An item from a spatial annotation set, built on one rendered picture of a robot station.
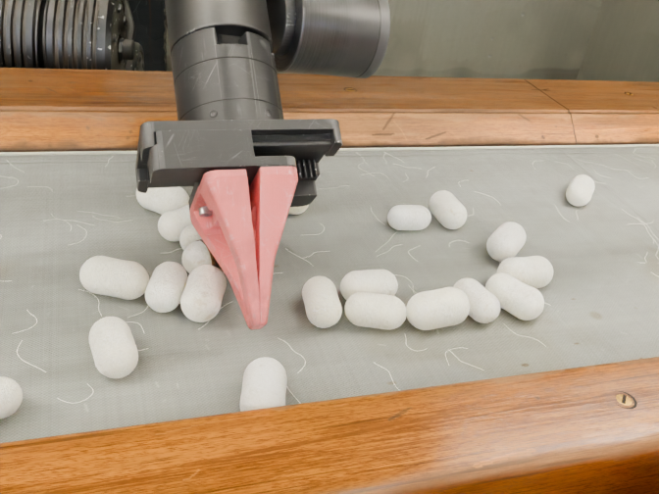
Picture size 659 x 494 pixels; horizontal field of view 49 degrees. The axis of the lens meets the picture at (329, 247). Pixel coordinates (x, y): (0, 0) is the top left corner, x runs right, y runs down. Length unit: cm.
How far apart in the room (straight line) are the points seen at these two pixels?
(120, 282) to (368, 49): 20
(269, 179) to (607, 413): 19
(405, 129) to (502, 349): 28
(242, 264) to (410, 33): 242
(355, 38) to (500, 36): 249
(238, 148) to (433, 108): 33
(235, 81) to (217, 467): 19
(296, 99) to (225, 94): 26
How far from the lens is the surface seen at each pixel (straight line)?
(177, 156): 35
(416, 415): 32
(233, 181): 35
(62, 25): 78
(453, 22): 280
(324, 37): 43
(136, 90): 62
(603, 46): 305
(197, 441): 30
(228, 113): 37
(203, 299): 38
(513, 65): 298
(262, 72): 39
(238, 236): 35
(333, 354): 38
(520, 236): 49
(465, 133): 66
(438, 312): 40
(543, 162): 66
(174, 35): 41
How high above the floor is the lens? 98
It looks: 32 degrees down
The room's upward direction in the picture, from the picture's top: 9 degrees clockwise
